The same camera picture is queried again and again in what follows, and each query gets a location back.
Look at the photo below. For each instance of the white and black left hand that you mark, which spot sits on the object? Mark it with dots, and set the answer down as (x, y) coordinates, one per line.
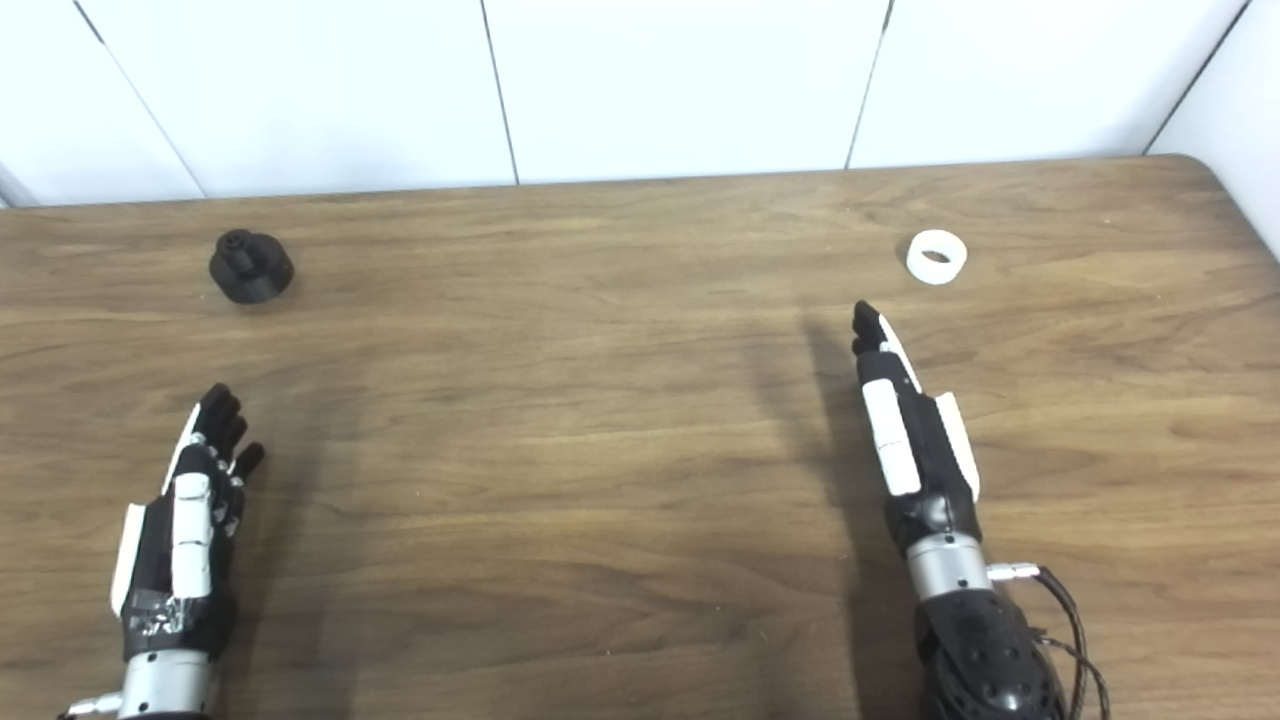
(190, 540)

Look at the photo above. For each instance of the white and black right hand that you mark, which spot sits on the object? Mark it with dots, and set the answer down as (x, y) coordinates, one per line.
(925, 450)

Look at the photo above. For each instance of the round black plastic part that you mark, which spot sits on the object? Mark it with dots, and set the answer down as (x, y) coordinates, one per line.
(250, 272)

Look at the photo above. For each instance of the grey corner post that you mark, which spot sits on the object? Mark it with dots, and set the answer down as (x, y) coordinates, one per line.
(12, 185)

